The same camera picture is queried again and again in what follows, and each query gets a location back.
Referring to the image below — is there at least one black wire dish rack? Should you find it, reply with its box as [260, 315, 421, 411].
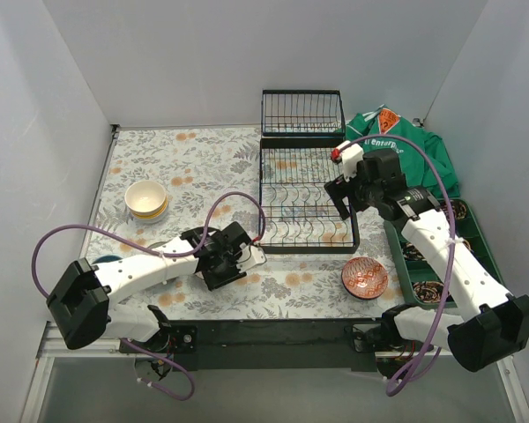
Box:
[259, 89, 360, 254]

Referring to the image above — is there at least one cream ceramic bowl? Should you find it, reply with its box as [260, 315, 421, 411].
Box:
[124, 180, 167, 216]

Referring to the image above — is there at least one mint green bowl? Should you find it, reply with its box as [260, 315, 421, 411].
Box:
[147, 241, 166, 249]

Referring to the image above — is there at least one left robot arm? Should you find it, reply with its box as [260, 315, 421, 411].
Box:
[47, 222, 266, 353]

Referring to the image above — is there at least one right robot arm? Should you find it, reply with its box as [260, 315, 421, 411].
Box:
[324, 142, 529, 372]

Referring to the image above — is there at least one green shirt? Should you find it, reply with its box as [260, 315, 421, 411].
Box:
[346, 105, 460, 199]

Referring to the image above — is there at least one cream bowl with yellow stripe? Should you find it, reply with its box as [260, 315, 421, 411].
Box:
[130, 202, 168, 224]

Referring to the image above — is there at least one orange patterned bowl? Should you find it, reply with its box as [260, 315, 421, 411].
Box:
[341, 256, 388, 300]

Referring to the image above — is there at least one floral patterned table mat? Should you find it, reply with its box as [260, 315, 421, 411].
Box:
[83, 127, 404, 320]

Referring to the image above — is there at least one blue bowl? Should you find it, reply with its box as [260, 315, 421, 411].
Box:
[93, 255, 122, 264]

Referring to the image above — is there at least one green compartment tray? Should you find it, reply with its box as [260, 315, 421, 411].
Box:
[384, 198, 504, 309]

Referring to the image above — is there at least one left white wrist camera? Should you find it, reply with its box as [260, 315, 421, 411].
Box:
[236, 244, 267, 271]

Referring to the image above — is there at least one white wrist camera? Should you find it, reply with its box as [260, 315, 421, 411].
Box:
[236, 244, 267, 271]
[331, 140, 364, 182]

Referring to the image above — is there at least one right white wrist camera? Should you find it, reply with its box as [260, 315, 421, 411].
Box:
[331, 140, 364, 182]

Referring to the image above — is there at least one aluminium front rail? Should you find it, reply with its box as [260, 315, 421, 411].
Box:
[34, 319, 512, 362]

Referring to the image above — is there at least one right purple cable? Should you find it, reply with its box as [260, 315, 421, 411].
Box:
[337, 134, 458, 397]

